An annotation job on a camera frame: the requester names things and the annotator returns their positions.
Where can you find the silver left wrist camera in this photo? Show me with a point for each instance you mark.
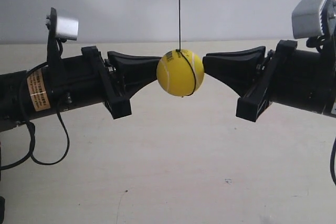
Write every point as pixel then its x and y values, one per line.
pixel 62 25

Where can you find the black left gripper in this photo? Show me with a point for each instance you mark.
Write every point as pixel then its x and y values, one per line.
pixel 90 79

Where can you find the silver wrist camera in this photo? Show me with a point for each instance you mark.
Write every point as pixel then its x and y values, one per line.
pixel 62 25
pixel 313 18

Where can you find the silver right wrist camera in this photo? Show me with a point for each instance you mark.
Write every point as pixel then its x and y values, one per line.
pixel 313 18

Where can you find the yellow tennis ball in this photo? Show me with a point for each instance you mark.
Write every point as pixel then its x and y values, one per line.
pixel 180 72

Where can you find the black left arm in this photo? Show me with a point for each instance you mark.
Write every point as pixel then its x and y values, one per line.
pixel 30 96

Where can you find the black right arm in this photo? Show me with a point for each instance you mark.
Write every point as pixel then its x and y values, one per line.
pixel 327 79

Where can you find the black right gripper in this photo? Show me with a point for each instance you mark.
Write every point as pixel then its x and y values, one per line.
pixel 290 78

